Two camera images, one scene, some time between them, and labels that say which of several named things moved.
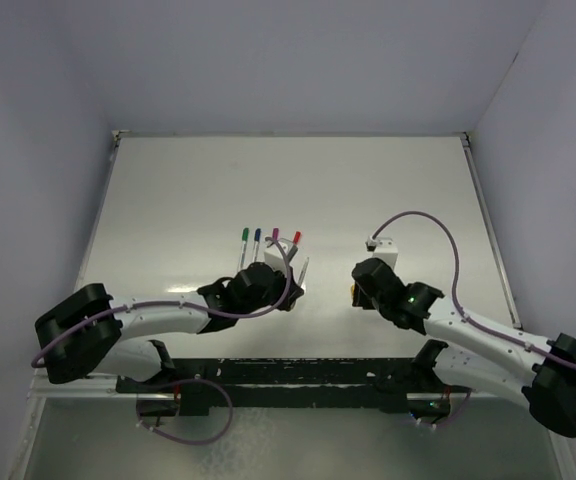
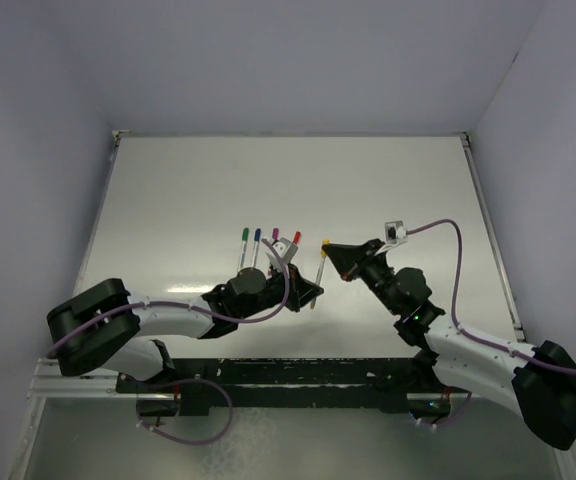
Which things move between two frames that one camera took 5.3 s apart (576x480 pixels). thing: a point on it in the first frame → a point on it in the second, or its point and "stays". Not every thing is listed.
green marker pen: x=245 y=239 stays
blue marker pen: x=257 y=238 stays
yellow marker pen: x=303 y=271 → x=318 y=276
